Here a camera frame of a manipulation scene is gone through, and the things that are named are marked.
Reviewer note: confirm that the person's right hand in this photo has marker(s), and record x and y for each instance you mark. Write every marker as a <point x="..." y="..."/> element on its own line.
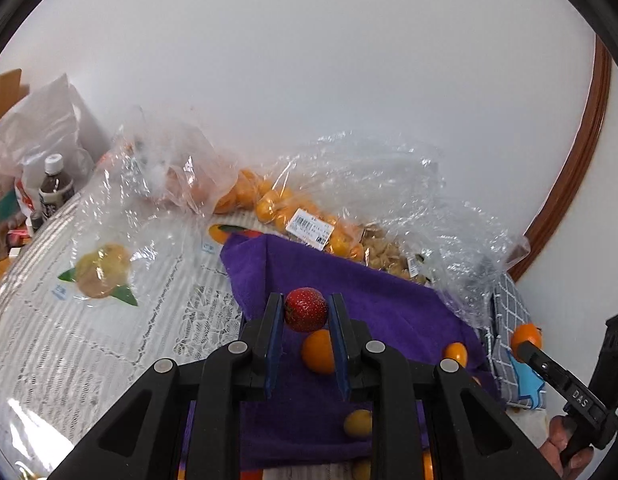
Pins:
<point x="556" y="442"/>

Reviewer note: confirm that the bagged peanuts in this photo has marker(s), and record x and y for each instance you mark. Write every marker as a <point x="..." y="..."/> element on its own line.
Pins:
<point x="385" y="255"/>

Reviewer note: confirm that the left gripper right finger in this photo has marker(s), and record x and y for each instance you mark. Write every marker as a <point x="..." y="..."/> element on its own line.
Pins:
<point x="418" y="406"/>

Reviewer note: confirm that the white price label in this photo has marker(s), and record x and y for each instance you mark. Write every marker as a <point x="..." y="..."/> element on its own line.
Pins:
<point x="309" y="229"/>

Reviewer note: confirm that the fruit print tablecloth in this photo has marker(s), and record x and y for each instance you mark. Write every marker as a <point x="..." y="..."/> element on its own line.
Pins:
<point x="66" y="358"/>

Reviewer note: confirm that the large orange mandarin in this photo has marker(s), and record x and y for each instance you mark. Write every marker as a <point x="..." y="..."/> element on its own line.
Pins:
<point x="317" y="354"/>

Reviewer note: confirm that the tan round fruit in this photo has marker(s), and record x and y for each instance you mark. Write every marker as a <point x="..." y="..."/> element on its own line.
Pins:
<point x="361" y="470"/>

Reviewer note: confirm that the small yellowish orange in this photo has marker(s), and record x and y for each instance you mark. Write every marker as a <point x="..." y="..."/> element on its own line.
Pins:
<point x="358" y="424"/>

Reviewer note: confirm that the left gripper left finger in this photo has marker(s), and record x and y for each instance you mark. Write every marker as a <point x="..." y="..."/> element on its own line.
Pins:
<point x="182" y="421"/>

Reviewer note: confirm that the red small fruit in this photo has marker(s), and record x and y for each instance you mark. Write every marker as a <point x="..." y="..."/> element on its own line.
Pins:
<point x="305" y="310"/>

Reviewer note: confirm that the brown wooden door frame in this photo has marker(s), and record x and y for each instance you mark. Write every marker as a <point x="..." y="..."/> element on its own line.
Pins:
<point x="576" y="165"/>

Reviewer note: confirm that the low small orange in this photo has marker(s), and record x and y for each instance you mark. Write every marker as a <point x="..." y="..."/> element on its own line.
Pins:
<point x="527" y="339"/>

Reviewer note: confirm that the bagged mandarins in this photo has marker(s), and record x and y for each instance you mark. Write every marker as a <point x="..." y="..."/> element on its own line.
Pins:
<point x="274" y="203"/>

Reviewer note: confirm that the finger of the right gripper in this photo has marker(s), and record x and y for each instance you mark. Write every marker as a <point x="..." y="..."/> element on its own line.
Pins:
<point x="559" y="374"/>

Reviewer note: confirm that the white plastic bag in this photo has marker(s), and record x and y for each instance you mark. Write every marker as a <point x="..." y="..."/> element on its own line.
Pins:
<point x="44" y="123"/>

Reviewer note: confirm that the grey checked star cushion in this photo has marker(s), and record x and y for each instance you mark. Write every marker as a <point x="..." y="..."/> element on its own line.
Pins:
<point x="518" y="385"/>

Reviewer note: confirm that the wooden chair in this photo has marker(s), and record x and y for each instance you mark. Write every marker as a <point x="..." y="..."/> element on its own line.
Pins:
<point x="10" y="84"/>

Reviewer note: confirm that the small clear plastic bag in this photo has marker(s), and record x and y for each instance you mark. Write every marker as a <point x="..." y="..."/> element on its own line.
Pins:
<point x="154" y="179"/>

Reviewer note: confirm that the purple towel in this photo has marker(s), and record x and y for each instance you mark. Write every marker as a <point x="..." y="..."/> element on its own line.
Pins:
<point x="302" y="422"/>

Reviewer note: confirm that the dark drink bottle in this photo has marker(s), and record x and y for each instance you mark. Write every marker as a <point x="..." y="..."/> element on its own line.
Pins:
<point x="57" y="188"/>

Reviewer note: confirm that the large clear plastic bag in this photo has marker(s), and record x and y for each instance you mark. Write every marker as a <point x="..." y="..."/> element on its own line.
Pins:
<point x="397" y="189"/>

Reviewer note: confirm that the edge orange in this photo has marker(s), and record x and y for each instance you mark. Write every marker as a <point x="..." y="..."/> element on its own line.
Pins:
<point x="428" y="465"/>

